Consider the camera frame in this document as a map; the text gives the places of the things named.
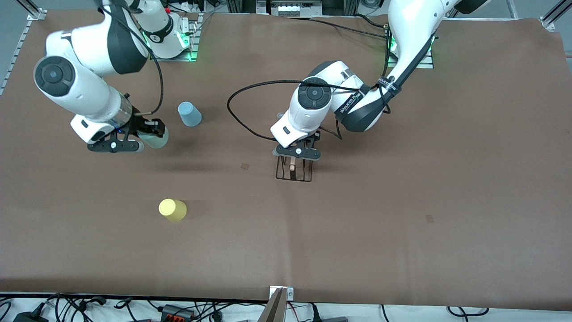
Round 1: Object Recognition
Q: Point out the pale green plastic cup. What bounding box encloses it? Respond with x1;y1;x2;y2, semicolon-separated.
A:
142;126;170;149

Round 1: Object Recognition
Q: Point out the black wire cup holder rack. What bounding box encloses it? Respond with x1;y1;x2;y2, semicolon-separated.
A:
275;154;313;182

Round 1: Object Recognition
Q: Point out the yellow plastic cup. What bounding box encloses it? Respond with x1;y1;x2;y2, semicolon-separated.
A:
159;199;188;222

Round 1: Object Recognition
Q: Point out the light blue plastic cup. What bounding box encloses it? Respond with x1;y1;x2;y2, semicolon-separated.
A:
177;102;202;127

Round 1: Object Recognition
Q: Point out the brown table cover sheet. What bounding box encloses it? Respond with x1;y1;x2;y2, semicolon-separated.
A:
0;9;572;312

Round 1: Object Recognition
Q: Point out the white power strip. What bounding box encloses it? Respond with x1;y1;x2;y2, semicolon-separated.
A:
168;0;210;13

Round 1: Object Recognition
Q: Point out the white terminal block unit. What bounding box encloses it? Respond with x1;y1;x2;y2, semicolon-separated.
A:
270;2;309;16

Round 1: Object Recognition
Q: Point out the black orange connector box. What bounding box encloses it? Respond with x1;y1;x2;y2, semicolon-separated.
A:
160;304;195;321

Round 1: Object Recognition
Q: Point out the black power adapter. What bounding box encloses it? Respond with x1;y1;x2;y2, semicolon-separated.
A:
13;309;49;322

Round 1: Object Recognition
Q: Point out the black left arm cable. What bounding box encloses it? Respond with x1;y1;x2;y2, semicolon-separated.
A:
227;25;403;141

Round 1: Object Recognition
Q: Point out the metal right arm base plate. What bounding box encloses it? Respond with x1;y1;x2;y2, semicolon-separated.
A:
150;13;199;62

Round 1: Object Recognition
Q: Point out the perforated metal rail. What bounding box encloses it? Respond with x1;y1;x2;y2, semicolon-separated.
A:
0;22;28;96

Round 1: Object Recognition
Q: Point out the black braided table cable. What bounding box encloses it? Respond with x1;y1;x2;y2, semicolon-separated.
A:
286;16;389;41

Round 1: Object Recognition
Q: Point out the small metal bracket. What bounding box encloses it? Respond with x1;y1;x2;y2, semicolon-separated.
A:
269;286;294;301

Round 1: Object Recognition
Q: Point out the thick black cable connector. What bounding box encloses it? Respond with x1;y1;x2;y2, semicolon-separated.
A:
80;295;107;310

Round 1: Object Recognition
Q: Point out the grey camera mounting pole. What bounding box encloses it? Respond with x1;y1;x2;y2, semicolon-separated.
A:
257;288;287;322

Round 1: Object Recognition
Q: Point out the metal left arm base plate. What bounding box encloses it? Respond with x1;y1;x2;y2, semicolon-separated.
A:
387;42;434;69

